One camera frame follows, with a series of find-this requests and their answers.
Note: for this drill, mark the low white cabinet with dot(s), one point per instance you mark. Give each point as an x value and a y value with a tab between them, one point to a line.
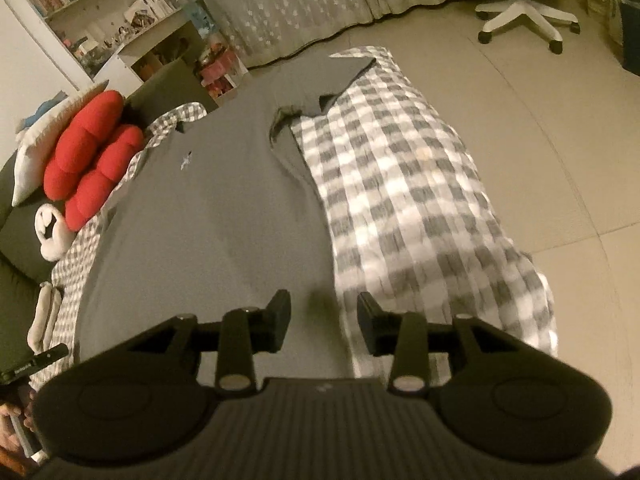
135	47

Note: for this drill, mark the person's left hand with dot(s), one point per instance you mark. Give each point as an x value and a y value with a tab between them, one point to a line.
5	440

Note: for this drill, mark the grey checkered blanket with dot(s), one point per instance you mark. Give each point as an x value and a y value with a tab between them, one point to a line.
400	185

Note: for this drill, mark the dark bin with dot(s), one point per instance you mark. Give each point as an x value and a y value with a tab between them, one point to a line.
630	35

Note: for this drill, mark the grey t-shirt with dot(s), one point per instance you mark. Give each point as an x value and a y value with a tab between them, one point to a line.
210	200

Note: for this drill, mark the dark green sofa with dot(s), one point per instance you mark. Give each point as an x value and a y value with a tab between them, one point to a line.
15	285

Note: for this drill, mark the white pillow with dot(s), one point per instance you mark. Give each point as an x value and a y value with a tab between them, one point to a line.
27	165

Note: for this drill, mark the white bookshelf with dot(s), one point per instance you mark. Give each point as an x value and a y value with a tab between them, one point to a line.
100	15

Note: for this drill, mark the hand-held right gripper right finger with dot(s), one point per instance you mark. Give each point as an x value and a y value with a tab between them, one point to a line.
367	322

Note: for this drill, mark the star patterned curtain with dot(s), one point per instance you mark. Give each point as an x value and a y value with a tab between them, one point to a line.
300	0

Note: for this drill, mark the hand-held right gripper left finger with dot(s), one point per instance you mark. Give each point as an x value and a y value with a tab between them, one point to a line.
282	320

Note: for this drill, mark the blue printed box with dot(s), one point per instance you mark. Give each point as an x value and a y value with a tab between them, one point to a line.
200	17

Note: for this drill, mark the cream plush toy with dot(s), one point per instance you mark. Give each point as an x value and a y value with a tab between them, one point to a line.
45	315

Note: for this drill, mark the white plush toy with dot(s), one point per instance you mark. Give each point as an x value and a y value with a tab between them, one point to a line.
50	247

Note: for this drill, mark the small shelf ornaments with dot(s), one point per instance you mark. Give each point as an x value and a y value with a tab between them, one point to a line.
120	30

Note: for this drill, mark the blue plush toy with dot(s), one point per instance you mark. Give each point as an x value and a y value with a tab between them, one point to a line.
45	110

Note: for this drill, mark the red lobed cushion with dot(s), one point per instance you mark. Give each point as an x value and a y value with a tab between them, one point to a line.
85	150

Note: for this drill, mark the white office chair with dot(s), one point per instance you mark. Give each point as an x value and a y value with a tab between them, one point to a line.
520	12

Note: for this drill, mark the red gift boxes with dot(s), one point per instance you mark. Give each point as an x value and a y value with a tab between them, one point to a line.
220	80

